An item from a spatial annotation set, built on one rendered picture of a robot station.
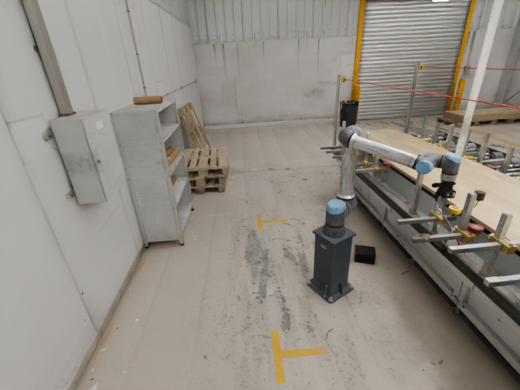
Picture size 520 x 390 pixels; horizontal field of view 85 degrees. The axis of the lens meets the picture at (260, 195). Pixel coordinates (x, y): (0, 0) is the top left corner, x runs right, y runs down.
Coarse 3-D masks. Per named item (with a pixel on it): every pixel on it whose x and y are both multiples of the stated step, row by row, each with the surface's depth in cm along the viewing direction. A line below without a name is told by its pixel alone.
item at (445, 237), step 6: (438, 234) 182; (444, 234) 182; (450, 234) 182; (456, 234) 181; (462, 234) 181; (474, 234) 181; (414, 240) 179; (420, 240) 180; (426, 240) 180; (432, 240) 180; (438, 240) 181; (444, 240) 181
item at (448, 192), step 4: (444, 184) 185; (448, 184) 181; (452, 184) 180; (440, 188) 187; (444, 188) 185; (448, 188) 181; (452, 188) 183; (440, 192) 188; (444, 192) 183; (448, 192) 182; (452, 192) 182; (444, 196) 183; (448, 196) 185; (452, 196) 184
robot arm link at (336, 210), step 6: (330, 204) 225; (336, 204) 224; (342, 204) 223; (330, 210) 223; (336, 210) 220; (342, 210) 221; (348, 210) 230; (330, 216) 224; (336, 216) 222; (342, 216) 223; (330, 222) 227; (336, 222) 225; (342, 222) 226
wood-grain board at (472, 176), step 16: (384, 144) 356; (400, 144) 352; (416, 144) 349; (432, 144) 346; (384, 160) 307; (464, 160) 290; (416, 176) 258; (432, 176) 257; (464, 176) 253; (480, 176) 252; (496, 176) 250; (432, 192) 233; (464, 192) 226; (496, 192) 223; (512, 192) 222; (480, 208) 202; (496, 208) 201; (512, 208) 200; (480, 224) 188; (496, 224) 182; (512, 224) 182; (512, 240) 167
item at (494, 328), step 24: (360, 192) 400; (408, 192) 277; (384, 216) 330; (408, 240) 290; (480, 240) 196; (432, 264) 255; (504, 264) 179; (456, 288) 223; (480, 312) 205; (480, 336) 206; (504, 336) 187; (504, 360) 187
